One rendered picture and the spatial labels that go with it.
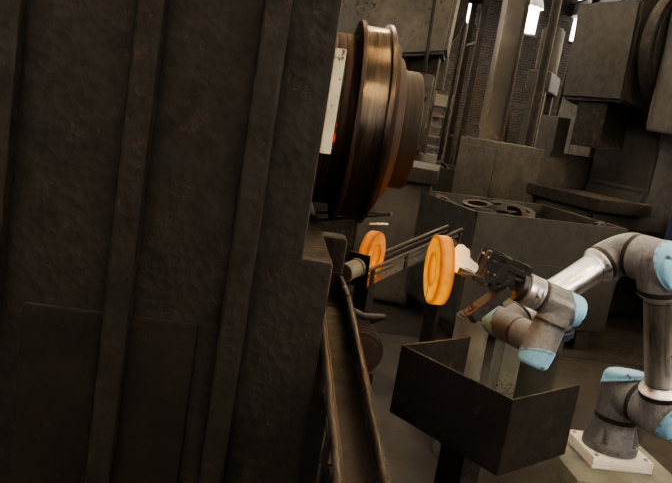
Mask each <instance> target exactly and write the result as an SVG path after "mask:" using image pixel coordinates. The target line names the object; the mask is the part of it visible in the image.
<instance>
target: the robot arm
mask: <svg viewBox="0 0 672 483"><path fill-rule="evenodd" d="M487 249H491V250H493V251H495V252H497V253H495V252H493V251H491V250H487ZM533 270H534V269H533V268H531V267H530V266H529V265H527V264H525V263H522V262H520V261H518V260H516V259H513V258H511V257H509V256H507V255H505V254H504V253H501V252H499V251H497V250H495V249H492V248H490V247H488V246H486V245H484V246H483V248H482V250H481V252H480V254H479V256H478V258H477V263H475V262H474V261H473V260H472V259H471V258H470V250H469V249H468V248H466V247H465V245H463V244H459V245H457V246H456V247H455V273H457V274H459V275H461V276H463V277H465V278H467V279H469V280H471V281H474V282H475V283H477V284H478V285H480V286H482V287H484V288H487V289H489V290H490V291H488V292H487V293H486V294H484V295H483V296H482V297H480V298H479V299H478V300H476V301H475V302H474V303H472V304H471V305H469V306H468V307H467V308H466V309H464V311H463V312H464V314H465V316H466V317H467V318H468V319H469V321H470V322H472V323H476V322H477V321H479V320H480V319H482V318H483V319H482V324H483V328H484V329H485V331H486V332H488V333H489V334H490V335H492V336H493V337H495V338H497V339H500V340H502V341H504V342H506V343H507V344H509V345H511V346H513V347H514V348H516V349H518V351H519V352H518V355H517V358H518V359H519V360H520V361H522V362H523V363H525V364H527V365H530V366H532V367H534V368H536V369H539V370H543V371H544V370H547V369H548V368H549V366H550V364H551V363H552V361H553V359H554V357H555V355H556V354H555V353H556V351H557V349H558V347H559V344H560V342H561V340H562V338H563V335H564V333H565V331H566V329H567V328H568V326H571V327H576V326H578V325H580V324H581V321H582V320H584V318H585V316H586V313H587V308H588V306H587V302H586V300H585V299H584V298H583V297H582V296H580V295H581V294H582V293H584V292H585V291H587V290H588V289H590V288H591V287H593V286H594V285H596V284H597V283H599V282H600V281H609V280H611V279H612V278H614V277H617V276H627V277H629V278H632V279H635V280H636V293H637V294H638V295H639V296H640V297H641V298H643V330H644V372H641V371H638V370H634V369H629V368H622V367H609V368H607V369H605V370H604V372H603V376H602V379H601V380H600V382H601V384H600V388H599V393H598V397H597V402H596V406H595V411H594V415H593V417H592V418H591V420H590V421H589V423H588V425H587V426H586V428H585V429H584V431H583V434H582V442H583V443H584V444H585V445H586V446H587V447H589V448H590V449H592V450H594V451H596V452H598V453H600V454H603V455H605V456H609V457H612V458H617V459H625V460H629V459H634V458H636V457H637V454H638V450H639V445H638V436H637V425H638V426H640V427H642V428H644V429H645V430H647V431H649V432H651V433H653V434H655V435H656V436H657V437H658V438H662V439H664V440H666V441H669V442H672V241H670V240H668V241H667V240H663V239H659V238H656V237H652V236H648V235H644V234H641V233H635V232H629V233H623V234H619V235H616V236H613V237H610V238H608V239H605V240H603V241H601V242H599V243H597V244H595V245H594V246H592V247H590V248H589V249H587V250H586V251H585V252H584V256H583V257H582V258H581V259H579V260H577V261H576V262H574V263H573V264H571V265H570V266H568V267H567V268H565V269H564V270H562V271H561V272H559V273H557V274H556V275H554V276H553V277H551V278H550V279H548V280H545V279H543V278H541V277H538V276H536V275H534V274H532V272H533ZM508 287H509V288H510V289H509V288H508ZM508 298H510V299H511V300H513V301H514V302H513V303H511V304H510V305H508V306H507V307H503V306H499V305H500V304H502V303H503V302H504V301H506V300H507V299H508Z"/></svg>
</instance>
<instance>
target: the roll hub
mask: <svg viewBox="0 0 672 483"><path fill-rule="evenodd" d="M423 110H424V80H423V77H422V75H421V73H418V72H412V71H407V90H406V102H405V111H404V119H403V125H402V131H401V137H400V142H399V147H398V151H397V156H396V160H395V164H394V167H393V171H392V174H391V177H390V180H389V183H388V185H387V187H388V188H394V189H401V188H403V187H404V185H405V184H406V182H407V180H408V178H409V175H410V173H411V170H412V167H413V163H414V160H415V156H416V152H417V148H418V143H419V138H420V133H421V126H422V119H423Z"/></svg>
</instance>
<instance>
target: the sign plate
mask: <svg viewBox="0 0 672 483"><path fill-rule="evenodd" d="M347 56H348V54H347V50H346V49H340V48H335V54H334V61H333V67H332V74H331V80H330V87H329V93H328V99H327V106H326V112H325V119H324V125H323V132H322V138H321V145H320V151H319V153H323V154H331V152H332V151H333V148H332V146H333V143H334V136H335V130H336V124H337V121H336V116H337V110H338V103H339V97H340V91H341V84H342V78H343V72H344V65H345V59H346V58H347Z"/></svg>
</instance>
